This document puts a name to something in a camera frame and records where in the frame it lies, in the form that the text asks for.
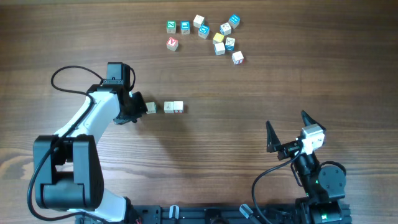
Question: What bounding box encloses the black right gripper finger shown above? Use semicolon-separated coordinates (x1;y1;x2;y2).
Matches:
266;121;281;153
301;110;326;131

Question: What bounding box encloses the green F wooden block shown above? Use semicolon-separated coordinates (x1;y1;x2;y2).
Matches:
146;102;157;114

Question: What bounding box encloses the green N wooden block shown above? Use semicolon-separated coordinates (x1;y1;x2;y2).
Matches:
164;101;174;113

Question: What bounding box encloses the red I block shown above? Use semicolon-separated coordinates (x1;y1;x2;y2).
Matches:
232;51;244;65
174;101;184;113

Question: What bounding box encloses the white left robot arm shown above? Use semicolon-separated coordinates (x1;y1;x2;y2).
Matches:
27;62;147;223

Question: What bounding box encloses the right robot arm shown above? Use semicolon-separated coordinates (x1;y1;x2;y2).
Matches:
266;111;352;224

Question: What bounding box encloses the red V wooden block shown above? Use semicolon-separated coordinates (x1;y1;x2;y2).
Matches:
166;37;178;52

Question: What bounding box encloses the green top wooden block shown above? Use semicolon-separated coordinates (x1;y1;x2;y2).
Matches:
166;20;177;34

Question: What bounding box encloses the blue top block left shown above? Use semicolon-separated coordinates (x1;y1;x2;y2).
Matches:
180;21;190;35

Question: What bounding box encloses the plain picture wooden block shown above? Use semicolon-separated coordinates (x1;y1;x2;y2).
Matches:
214;42;226;55

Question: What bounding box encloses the blue D wooden block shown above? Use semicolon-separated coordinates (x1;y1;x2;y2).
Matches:
198;25;210;39

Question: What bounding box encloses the blue X side block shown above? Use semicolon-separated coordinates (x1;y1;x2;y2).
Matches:
225;37;236;51

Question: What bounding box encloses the plain top wooden block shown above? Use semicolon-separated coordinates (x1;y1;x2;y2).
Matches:
193;14;205;28

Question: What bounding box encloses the yellow top wooden block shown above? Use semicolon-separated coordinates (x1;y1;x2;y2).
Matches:
212;33;224;45

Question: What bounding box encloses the blue side picture block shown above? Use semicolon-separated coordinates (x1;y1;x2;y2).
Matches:
220;22;232;35

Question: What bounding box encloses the blue top block right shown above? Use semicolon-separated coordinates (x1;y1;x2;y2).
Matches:
228;14;241;29

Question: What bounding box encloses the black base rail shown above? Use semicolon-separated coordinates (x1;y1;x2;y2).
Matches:
74;203;353;224

